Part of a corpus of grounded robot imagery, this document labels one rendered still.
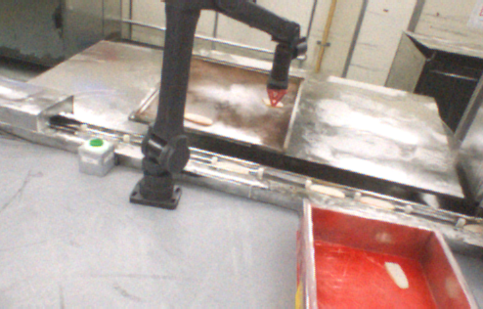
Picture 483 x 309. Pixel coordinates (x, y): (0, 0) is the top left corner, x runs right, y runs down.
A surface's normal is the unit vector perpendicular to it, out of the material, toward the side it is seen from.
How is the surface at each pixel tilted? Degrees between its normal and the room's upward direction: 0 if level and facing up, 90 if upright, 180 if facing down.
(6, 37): 91
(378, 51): 90
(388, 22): 90
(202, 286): 0
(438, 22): 90
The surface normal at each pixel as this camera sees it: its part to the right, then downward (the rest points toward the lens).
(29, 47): -0.22, 0.43
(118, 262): 0.15, -0.87
